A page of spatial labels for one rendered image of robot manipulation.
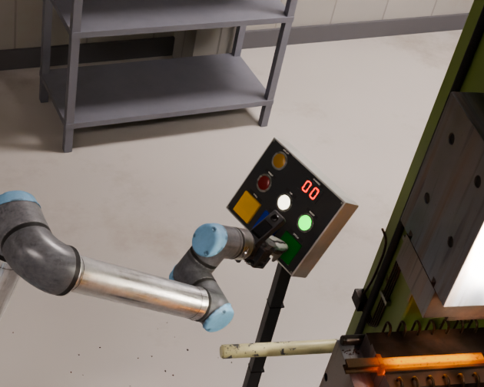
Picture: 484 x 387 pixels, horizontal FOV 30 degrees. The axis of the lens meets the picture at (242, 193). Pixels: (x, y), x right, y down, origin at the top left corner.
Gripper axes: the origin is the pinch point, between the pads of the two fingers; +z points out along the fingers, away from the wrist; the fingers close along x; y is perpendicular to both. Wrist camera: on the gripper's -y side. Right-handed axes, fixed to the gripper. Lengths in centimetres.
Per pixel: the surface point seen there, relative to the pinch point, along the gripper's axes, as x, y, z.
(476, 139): 46, -62, -39
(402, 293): 31.4, -8.8, 16.9
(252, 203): -18.8, -1.4, 0.9
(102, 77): -204, 41, 98
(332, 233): 7.1, -10.8, 5.9
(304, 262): 7.1, 0.7, 2.7
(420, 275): 47, -26, -19
